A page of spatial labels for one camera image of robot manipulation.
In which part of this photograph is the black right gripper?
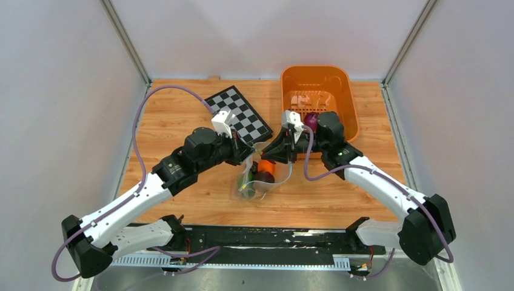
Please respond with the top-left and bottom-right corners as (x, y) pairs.
(261, 126), (328, 163)

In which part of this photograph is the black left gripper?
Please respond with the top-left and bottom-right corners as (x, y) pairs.
(196, 127), (256, 173)

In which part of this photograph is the orange toy fruit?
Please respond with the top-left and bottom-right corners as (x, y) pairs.
(258, 159), (276, 175)

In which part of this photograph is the dark purple toy apple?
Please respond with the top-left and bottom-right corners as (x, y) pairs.
(253, 171), (275, 184)

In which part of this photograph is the small dark toy plum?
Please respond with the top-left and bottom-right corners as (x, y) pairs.
(250, 161), (258, 173)

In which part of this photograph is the clear zip top bag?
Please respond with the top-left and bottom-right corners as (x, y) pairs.
(231, 142), (292, 200)

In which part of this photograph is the green toy pepper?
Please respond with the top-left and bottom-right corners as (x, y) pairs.
(236, 172), (256, 199)

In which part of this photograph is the purple toy onion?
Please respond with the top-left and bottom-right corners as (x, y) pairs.
(303, 112), (319, 132)

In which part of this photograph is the orange plastic basket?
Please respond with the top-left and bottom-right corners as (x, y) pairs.
(280, 65), (360, 142)

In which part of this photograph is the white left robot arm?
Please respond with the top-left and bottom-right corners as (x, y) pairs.
(61, 127), (253, 278)

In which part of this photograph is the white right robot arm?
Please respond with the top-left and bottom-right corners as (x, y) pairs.
(261, 110), (456, 266)

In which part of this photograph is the black white chessboard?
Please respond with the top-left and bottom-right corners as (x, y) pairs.
(205, 85), (273, 145)

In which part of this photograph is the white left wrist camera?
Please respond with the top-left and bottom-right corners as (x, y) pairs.
(211, 109), (235, 138)

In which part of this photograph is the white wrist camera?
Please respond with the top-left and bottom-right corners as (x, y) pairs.
(281, 110), (304, 143)
(211, 109), (235, 138)

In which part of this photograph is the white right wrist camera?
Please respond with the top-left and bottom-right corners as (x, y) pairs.
(281, 110), (304, 143)

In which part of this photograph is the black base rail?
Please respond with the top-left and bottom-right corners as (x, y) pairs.
(160, 225), (386, 266)

